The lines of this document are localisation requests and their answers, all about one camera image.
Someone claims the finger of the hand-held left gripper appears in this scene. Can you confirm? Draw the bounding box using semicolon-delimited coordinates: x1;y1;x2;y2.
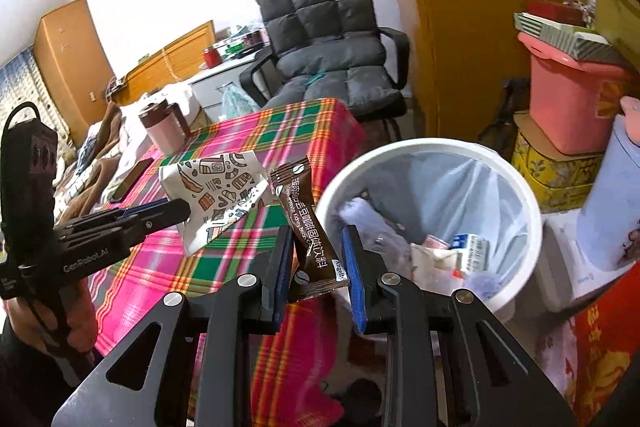
50;203;171;238
55;199;192;254

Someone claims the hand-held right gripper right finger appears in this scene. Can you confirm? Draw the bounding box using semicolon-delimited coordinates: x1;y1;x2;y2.
340;224;581;427

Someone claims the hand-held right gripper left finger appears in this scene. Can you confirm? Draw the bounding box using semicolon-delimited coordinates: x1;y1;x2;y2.
50;224;296;427

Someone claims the printed white paper bag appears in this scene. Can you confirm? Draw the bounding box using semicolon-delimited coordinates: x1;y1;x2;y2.
159;150;273;258

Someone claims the brown sachet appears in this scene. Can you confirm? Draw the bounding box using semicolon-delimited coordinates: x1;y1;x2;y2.
269;155;351;300

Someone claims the pink white carton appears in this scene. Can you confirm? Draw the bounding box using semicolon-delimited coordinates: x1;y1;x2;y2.
410;237;463;288

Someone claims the white round trash bin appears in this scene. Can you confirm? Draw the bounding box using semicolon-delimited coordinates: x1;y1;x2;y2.
317;138;543;323

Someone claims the person's left forearm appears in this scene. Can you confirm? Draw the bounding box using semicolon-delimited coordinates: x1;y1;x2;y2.
0;322;96;427

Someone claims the person's left hand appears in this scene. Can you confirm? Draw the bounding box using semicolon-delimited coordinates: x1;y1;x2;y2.
2;274;98;358

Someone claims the black phone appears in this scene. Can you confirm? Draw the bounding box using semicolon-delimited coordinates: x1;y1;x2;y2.
109;158;155;202

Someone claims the pink green plaid tablecloth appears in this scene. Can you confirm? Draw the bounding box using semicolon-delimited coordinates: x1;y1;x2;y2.
87;98;371;408

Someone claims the pink jug with brown lid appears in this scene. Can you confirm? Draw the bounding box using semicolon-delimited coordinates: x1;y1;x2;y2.
138;102;192;156

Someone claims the brown blanket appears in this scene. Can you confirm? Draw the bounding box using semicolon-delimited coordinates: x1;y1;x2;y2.
55;102;151;208

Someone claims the spotted curtain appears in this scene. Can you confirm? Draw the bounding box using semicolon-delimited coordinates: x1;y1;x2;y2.
0;49;76;158

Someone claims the white quilt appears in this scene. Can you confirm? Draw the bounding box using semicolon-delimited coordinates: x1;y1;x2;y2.
125;84;201;132

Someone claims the pale blue bin liner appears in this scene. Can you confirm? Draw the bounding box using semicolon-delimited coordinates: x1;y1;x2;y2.
332;147;533;303

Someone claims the teal plastic bag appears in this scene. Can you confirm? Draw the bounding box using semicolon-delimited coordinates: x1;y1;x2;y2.
220;84;261;120

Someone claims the tall wooden cabinet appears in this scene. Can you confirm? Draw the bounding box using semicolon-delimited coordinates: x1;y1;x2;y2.
32;0;116;142

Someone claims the white drawer cabinet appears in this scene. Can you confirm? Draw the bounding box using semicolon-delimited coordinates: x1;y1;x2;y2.
190;52;273;122

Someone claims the wooden bed headboard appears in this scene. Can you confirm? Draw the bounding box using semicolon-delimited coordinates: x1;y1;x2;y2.
110;21;217;105

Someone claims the white plastic box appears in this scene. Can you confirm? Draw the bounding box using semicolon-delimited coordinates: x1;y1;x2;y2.
540;212;601;313

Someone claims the yellow floral box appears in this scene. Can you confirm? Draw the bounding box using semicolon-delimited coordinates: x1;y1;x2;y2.
510;114;606;212

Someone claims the black bag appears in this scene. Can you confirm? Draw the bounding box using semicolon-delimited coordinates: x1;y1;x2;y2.
477;77;531;148

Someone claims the grey padded chair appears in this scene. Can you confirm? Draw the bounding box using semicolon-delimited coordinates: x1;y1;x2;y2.
240;0;411;128

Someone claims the red gold printed bag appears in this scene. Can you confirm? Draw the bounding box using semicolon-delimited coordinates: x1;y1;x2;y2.
565;292;640;427

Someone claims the pink plastic box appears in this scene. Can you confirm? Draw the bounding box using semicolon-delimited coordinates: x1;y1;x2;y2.
517;32;638;155

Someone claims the lavender bin with pink lid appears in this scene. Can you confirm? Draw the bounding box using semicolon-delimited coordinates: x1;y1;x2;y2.
575;96;640;273

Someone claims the yellow wooden wardrobe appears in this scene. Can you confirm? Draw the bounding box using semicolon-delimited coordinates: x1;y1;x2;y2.
390;0;640;148

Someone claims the striped gift box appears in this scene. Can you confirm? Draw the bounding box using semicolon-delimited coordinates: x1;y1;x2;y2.
514;0;633;65

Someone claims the red gift box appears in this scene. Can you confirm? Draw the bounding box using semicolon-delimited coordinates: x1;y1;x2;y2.
527;0;586;25

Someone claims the gold paper bag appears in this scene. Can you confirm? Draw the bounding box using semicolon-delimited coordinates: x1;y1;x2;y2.
587;0;640;72

